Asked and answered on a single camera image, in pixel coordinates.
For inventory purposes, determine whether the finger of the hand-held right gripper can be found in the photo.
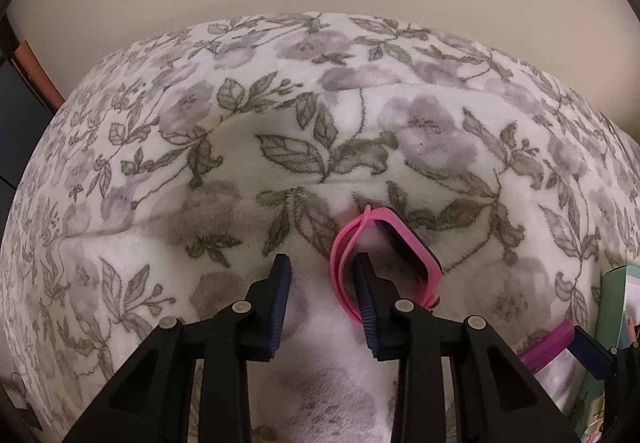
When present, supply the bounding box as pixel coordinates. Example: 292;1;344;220
572;324;615;382

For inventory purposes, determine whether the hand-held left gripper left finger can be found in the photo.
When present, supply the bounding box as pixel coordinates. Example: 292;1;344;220
62;253;292;443

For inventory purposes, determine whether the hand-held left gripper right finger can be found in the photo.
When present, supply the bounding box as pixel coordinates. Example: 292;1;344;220
351;253;583;443

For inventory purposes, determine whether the pink smartwatch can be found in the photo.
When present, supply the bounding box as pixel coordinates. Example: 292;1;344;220
330;204;443;326

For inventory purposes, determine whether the teal-rimmed white box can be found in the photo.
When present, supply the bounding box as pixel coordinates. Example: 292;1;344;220
575;264;640;443

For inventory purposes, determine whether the floral fleece blanket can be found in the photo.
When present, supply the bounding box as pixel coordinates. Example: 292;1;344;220
0;12;640;443

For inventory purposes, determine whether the dark cabinet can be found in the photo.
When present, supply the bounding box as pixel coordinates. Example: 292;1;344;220
0;18;58;209

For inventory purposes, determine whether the brown wooden board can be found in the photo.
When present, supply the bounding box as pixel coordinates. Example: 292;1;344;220
12;40;66;111

